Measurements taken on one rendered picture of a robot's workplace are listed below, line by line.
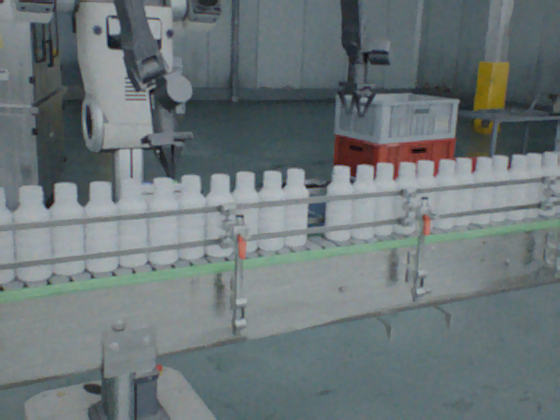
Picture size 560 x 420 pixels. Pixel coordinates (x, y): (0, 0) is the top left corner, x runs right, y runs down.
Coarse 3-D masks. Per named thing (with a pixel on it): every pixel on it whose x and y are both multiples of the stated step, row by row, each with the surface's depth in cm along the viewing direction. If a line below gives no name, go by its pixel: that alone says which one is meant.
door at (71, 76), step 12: (60, 24) 1246; (72, 24) 1255; (60, 36) 1250; (72, 36) 1260; (60, 48) 1255; (72, 48) 1264; (72, 60) 1269; (72, 72) 1274; (72, 84) 1279; (72, 96) 1283; (84, 96) 1294
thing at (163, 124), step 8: (152, 112) 152; (160, 112) 151; (176, 112) 154; (152, 120) 152; (160, 120) 151; (168, 120) 151; (176, 120) 153; (160, 128) 151; (168, 128) 151; (176, 128) 152; (144, 136) 151; (176, 136) 152; (184, 136) 153; (192, 136) 153
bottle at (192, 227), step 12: (192, 180) 135; (192, 192) 135; (180, 204) 135; (192, 204) 135; (204, 204) 137; (180, 216) 136; (192, 216) 135; (204, 216) 137; (180, 228) 136; (192, 228) 136; (204, 228) 138; (180, 240) 137; (192, 240) 136; (180, 252) 137; (192, 252) 137; (204, 252) 139
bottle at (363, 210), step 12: (360, 168) 154; (372, 168) 154; (360, 180) 154; (372, 180) 155; (360, 192) 154; (360, 204) 154; (372, 204) 155; (360, 216) 155; (372, 216) 156; (360, 228) 156; (372, 228) 157
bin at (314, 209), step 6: (312, 204) 223; (318, 204) 224; (324, 204) 225; (312, 210) 223; (318, 210) 224; (324, 210) 226; (312, 216) 199; (318, 216) 195; (324, 222) 193; (306, 234) 203; (312, 234) 200; (318, 234) 197; (438, 306) 193; (444, 312) 190; (378, 318) 183; (450, 318) 188; (384, 324) 181; (450, 324) 188; (390, 330) 179; (450, 330) 189; (390, 336) 179; (390, 342) 179
